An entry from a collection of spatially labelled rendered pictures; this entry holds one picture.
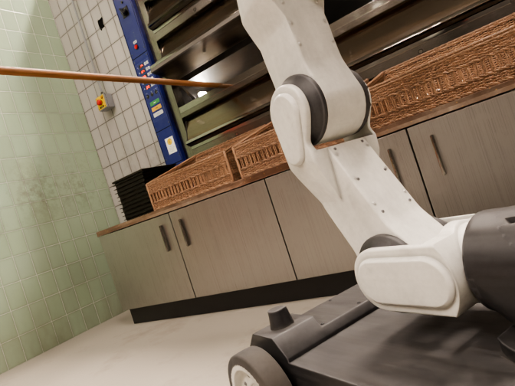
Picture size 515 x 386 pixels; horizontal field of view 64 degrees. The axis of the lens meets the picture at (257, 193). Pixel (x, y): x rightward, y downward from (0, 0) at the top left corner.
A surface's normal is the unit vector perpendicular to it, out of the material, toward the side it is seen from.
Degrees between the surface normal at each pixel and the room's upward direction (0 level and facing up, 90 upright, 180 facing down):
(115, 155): 90
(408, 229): 50
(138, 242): 90
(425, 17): 70
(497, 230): 41
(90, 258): 90
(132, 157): 90
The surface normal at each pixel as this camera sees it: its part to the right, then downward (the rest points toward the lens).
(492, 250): -0.86, -0.24
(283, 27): -0.82, 0.26
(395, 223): 0.19, -0.72
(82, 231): 0.79, -0.26
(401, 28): -0.61, -0.17
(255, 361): -0.08, -0.91
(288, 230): -0.53, 0.16
